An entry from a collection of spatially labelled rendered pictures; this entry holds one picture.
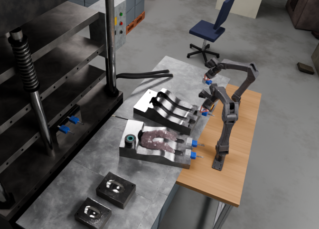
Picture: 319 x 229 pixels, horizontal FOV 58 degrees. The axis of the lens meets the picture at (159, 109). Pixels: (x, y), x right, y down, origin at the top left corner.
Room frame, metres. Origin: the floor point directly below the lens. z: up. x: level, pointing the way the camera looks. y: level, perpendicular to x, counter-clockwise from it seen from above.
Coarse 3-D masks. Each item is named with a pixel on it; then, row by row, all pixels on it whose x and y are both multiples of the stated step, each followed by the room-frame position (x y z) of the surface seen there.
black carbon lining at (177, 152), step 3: (141, 132) 1.38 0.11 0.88; (138, 135) 1.34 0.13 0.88; (141, 135) 1.36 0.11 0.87; (138, 138) 1.29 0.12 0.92; (177, 138) 1.38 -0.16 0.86; (174, 141) 1.34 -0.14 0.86; (177, 141) 1.36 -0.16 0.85; (180, 141) 1.36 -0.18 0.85; (183, 141) 1.36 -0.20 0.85; (177, 150) 1.27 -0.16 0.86; (174, 153) 1.24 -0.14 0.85; (177, 153) 1.24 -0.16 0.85; (180, 153) 1.25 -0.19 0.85
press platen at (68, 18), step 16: (48, 16) 1.70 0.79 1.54; (64, 16) 1.72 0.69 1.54; (80, 16) 1.75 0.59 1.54; (96, 16) 1.82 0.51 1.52; (32, 32) 1.49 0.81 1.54; (48, 32) 1.51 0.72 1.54; (64, 32) 1.53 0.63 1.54; (0, 48) 1.29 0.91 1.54; (32, 48) 1.32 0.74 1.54; (48, 48) 1.38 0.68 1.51; (0, 64) 1.15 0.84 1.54; (16, 64) 1.17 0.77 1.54; (0, 80) 1.06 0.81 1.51
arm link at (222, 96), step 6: (216, 90) 1.56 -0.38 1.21; (222, 90) 1.55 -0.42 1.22; (222, 96) 1.48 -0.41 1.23; (228, 96) 1.47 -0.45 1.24; (222, 102) 1.45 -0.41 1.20; (228, 102) 1.39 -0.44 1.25; (234, 102) 1.40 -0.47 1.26; (228, 108) 1.35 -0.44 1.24; (234, 108) 1.39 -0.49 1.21; (222, 114) 1.36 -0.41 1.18; (222, 120) 1.33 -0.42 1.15
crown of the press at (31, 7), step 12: (0, 0) 1.05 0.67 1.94; (12, 0) 1.10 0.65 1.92; (24, 0) 1.16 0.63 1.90; (36, 0) 1.22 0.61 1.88; (48, 0) 1.28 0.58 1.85; (60, 0) 1.35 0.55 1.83; (0, 12) 1.04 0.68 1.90; (12, 12) 1.09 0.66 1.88; (24, 12) 1.14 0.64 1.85; (36, 12) 1.20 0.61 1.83; (0, 24) 1.02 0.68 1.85; (12, 24) 1.07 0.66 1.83; (0, 36) 1.01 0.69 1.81
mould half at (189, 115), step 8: (144, 96) 1.79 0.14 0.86; (152, 96) 1.80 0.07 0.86; (160, 96) 1.73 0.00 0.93; (136, 104) 1.68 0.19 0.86; (144, 104) 1.69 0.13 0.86; (152, 104) 1.63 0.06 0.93; (168, 104) 1.68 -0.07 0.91; (184, 104) 1.73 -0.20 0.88; (192, 104) 1.73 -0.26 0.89; (136, 112) 1.63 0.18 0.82; (144, 112) 1.61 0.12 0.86; (152, 112) 1.58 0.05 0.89; (160, 112) 1.57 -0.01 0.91; (176, 112) 1.62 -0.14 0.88; (184, 112) 1.63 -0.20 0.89; (192, 112) 1.64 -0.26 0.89; (152, 120) 1.58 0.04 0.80; (160, 120) 1.55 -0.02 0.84; (168, 120) 1.53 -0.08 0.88; (176, 120) 1.53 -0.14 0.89; (176, 128) 1.50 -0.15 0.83; (184, 128) 1.48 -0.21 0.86; (192, 128) 1.50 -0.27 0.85
